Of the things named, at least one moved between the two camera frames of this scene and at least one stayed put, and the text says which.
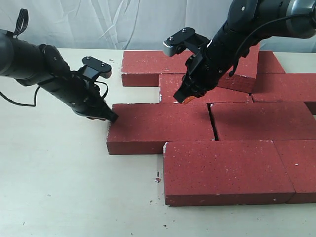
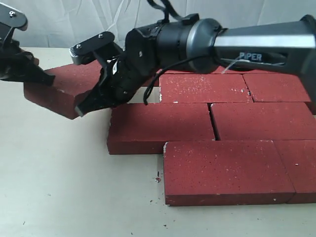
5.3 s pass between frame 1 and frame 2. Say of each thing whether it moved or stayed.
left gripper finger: moved
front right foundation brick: stayed
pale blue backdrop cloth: stayed
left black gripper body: moved
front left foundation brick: stayed
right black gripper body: moved
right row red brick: stayed
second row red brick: stayed
